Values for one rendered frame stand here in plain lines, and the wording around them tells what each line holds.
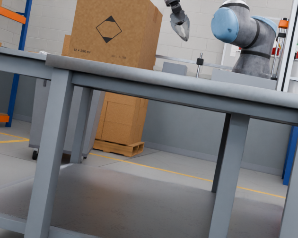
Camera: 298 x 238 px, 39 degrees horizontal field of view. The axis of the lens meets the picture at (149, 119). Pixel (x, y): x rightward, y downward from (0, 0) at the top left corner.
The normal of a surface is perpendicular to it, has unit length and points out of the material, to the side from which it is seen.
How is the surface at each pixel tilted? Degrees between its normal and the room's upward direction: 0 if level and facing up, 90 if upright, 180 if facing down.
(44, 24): 90
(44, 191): 90
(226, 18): 95
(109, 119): 90
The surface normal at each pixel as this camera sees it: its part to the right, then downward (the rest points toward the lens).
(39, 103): 0.04, 0.11
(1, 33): 0.94, 0.18
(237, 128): -0.17, 0.01
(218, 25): -0.84, -0.04
